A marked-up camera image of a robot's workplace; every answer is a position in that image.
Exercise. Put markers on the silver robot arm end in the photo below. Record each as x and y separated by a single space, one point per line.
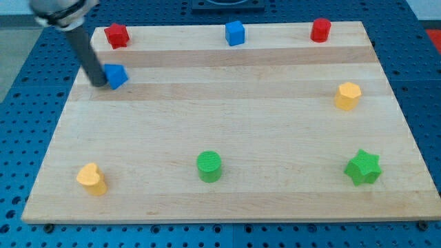
64 15

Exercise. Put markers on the light wooden board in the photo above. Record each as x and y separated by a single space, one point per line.
266 107

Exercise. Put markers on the blue cube block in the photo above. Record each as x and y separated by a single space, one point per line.
234 33

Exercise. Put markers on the green cylinder block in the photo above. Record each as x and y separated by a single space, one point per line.
209 166

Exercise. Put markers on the blue triangular prism block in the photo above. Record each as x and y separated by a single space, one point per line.
116 75

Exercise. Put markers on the yellow hexagon block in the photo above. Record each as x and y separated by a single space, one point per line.
347 96

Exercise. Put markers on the red star block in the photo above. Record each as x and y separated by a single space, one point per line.
117 35

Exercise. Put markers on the red cylinder block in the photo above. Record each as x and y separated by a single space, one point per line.
320 30

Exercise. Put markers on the yellow heart block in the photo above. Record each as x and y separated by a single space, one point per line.
92 179

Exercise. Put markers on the green star block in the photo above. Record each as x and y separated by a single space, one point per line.
363 168

